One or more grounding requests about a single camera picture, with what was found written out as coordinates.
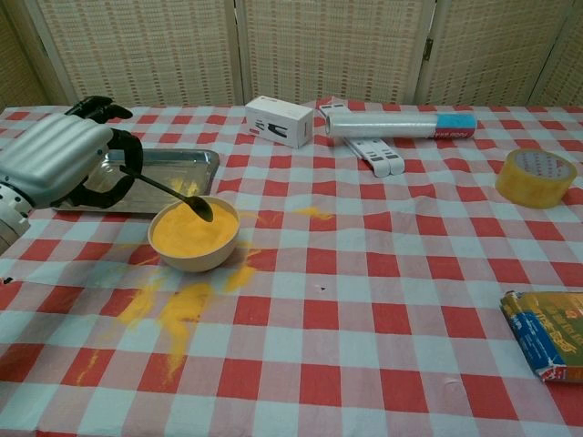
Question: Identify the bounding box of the white cardboard product box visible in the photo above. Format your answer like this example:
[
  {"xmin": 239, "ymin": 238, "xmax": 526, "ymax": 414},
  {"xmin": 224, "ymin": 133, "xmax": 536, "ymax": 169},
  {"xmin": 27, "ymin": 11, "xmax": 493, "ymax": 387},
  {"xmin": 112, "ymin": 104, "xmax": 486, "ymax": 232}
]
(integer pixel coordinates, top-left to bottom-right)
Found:
[{"xmin": 244, "ymin": 96, "xmax": 314, "ymax": 150}]

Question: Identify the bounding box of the beige woven folding screen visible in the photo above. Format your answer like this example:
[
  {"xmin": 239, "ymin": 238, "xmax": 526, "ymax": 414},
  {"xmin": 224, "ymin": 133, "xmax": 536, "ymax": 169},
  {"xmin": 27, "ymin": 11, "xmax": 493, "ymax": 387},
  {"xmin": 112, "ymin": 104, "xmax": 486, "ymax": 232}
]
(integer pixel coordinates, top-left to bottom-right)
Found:
[{"xmin": 0, "ymin": 0, "xmax": 583, "ymax": 108}]

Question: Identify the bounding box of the red white checkered tablecloth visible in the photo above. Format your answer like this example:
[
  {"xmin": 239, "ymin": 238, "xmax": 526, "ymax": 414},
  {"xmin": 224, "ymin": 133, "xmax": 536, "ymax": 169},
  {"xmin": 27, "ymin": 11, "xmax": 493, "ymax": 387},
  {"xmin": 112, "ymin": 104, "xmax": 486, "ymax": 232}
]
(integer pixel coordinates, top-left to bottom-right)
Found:
[{"xmin": 0, "ymin": 97, "xmax": 583, "ymax": 437}]

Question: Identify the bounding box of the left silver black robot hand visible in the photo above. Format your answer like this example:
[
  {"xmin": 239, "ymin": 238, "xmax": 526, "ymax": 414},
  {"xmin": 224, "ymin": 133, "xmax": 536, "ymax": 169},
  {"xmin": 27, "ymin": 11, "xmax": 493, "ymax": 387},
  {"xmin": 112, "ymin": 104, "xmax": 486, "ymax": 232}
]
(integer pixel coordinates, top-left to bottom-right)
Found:
[{"xmin": 0, "ymin": 95, "xmax": 145, "ymax": 211}]

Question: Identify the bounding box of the bowl of yellow powder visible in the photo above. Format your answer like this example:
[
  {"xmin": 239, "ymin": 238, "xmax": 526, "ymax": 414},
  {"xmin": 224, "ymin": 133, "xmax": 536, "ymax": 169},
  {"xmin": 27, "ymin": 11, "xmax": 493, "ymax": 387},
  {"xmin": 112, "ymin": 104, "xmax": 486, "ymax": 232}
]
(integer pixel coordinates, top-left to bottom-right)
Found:
[{"xmin": 146, "ymin": 194, "xmax": 240, "ymax": 273}]

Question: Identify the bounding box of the cling film roll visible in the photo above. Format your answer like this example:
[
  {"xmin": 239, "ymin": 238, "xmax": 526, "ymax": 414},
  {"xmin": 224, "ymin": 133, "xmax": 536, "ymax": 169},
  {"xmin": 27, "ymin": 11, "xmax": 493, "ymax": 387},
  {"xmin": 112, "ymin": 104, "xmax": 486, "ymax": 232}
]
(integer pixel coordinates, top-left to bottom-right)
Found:
[{"xmin": 324, "ymin": 112, "xmax": 478, "ymax": 139}]

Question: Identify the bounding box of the black handled metal spoon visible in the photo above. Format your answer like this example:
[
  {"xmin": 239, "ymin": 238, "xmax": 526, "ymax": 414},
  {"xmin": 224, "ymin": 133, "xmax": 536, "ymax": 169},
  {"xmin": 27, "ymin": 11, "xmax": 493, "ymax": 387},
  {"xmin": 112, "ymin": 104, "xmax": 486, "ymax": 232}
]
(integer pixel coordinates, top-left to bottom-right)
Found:
[{"xmin": 118, "ymin": 164, "xmax": 214, "ymax": 223}]

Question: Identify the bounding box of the clear packing tape roll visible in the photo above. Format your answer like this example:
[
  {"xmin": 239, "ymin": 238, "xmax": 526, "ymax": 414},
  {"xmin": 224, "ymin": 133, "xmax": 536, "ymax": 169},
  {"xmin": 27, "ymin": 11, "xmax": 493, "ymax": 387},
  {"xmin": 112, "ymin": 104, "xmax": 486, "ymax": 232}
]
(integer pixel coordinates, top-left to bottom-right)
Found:
[{"xmin": 495, "ymin": 147, "xmax": 578, "ymax": 210}]

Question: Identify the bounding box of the rectangular steel tray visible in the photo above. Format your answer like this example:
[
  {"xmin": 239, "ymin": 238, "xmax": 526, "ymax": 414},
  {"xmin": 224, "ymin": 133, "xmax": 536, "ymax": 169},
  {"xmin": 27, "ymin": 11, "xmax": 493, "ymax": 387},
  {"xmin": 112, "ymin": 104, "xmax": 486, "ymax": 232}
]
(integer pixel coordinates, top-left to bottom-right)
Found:
[{"xmin": 52, "ymin": 147, "xmax": 221, "ymax": 215}]

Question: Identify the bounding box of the gold blue foil packet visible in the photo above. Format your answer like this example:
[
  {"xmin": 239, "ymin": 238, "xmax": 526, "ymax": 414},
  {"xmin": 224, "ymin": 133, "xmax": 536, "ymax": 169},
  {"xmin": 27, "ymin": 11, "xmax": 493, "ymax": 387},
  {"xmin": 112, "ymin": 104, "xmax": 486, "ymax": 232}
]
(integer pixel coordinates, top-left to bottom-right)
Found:
[{"xmin": 499, "ymin": 290, "xmax": 583, "ymax": 384}]

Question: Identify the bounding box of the white folding stand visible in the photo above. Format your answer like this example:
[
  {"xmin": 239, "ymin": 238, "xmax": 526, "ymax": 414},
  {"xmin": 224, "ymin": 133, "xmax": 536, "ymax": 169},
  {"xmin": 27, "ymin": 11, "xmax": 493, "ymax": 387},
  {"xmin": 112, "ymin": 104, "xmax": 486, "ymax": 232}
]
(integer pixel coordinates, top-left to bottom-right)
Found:
[{"xmin": 317, "ymin": 102, "xmax": 405, "ymax": 178}]

